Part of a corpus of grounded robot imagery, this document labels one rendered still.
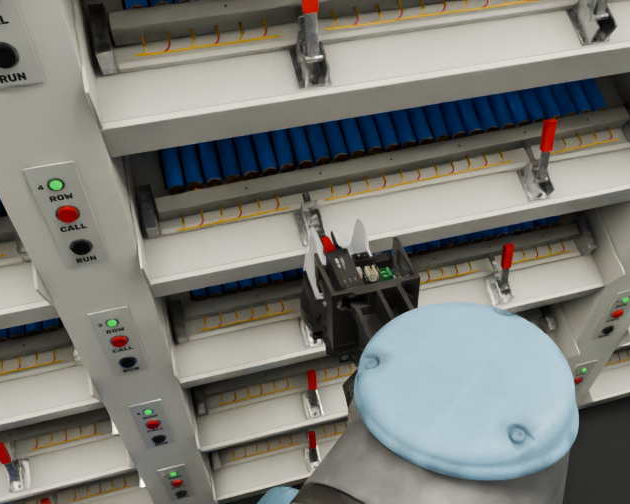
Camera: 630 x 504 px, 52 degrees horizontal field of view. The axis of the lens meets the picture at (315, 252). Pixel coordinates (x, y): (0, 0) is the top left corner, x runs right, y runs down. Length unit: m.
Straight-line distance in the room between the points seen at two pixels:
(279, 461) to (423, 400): 0.94
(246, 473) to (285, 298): 0.43
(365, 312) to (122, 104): 0.26
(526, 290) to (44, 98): 0.67
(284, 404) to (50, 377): 0.35
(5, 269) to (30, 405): 0.21
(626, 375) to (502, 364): 1.14
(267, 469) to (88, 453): 0.32
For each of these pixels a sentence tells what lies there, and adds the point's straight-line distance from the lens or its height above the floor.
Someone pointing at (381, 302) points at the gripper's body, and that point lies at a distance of 0.47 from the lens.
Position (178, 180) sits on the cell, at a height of 0.77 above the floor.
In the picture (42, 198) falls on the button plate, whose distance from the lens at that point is 0.59.
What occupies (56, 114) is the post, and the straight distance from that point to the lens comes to 0.54.
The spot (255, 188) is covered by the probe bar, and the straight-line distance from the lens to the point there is 0.69.
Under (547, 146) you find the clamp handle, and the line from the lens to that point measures 0.75.
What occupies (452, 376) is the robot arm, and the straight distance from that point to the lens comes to 0.27.
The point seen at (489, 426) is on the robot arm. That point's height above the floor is 1.00.
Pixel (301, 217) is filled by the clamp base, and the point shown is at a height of 0.73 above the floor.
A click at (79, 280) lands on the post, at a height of 0.74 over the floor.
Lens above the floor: 1.23
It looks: 48 degrees down
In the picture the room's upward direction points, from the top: straight up
